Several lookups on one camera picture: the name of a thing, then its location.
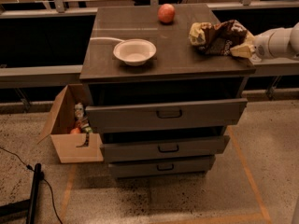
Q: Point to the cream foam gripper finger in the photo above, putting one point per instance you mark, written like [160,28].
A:
[249,38]
[243,51]

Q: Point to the grey drawer cabinet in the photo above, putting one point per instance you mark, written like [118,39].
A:
[176,73]

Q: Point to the open cardboard box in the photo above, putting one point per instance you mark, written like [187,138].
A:
[70,147]

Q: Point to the grey metal rail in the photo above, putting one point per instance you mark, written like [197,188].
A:
[41,76]

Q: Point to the clear sanitizer pump bottle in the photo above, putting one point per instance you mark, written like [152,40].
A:
[254,58]

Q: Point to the white bottle in box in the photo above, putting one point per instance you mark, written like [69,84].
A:
[79,111]

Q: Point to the grey drawer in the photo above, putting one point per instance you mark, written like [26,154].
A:
[161,167]
[166,116]
[164,149]

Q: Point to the red apple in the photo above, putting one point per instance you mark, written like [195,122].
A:
[166,13]

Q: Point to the green packet in box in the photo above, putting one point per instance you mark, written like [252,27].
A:
[86,128]

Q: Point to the top grey drawer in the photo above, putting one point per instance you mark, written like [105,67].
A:
[166,116]

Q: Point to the brown chip bag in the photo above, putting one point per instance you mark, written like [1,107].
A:
[217,39]

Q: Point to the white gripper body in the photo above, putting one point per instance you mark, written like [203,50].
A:
[263,47]

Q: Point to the red fruit in box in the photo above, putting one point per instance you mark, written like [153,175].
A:
[75,131]

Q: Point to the black stand leg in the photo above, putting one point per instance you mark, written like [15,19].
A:
[28,207]

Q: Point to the white paper bowl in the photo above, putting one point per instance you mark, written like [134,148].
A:
[134,52]

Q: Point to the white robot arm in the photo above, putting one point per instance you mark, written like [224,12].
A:
[294,42]

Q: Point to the middle grey drawer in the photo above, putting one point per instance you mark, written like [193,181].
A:
[164,149]

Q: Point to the bottom grey drawer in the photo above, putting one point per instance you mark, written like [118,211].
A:
[161,167]

